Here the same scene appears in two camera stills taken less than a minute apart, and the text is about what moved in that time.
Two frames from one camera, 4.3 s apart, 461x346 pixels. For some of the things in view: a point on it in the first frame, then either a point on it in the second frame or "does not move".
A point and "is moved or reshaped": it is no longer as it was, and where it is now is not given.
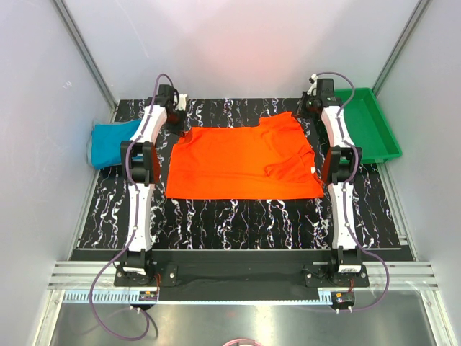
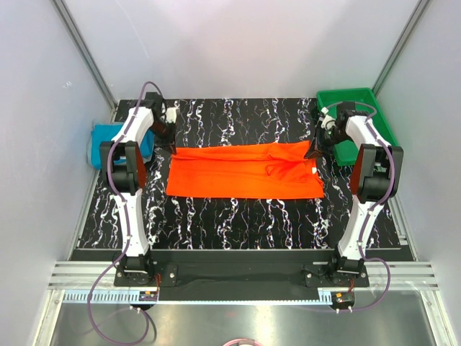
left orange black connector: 148,296 does not move
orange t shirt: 264,162 is moved or reshaped
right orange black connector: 343,297 does not move
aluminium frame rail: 402,275 does not move
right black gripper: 299,109 -> 317,147
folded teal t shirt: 106,142 does not move
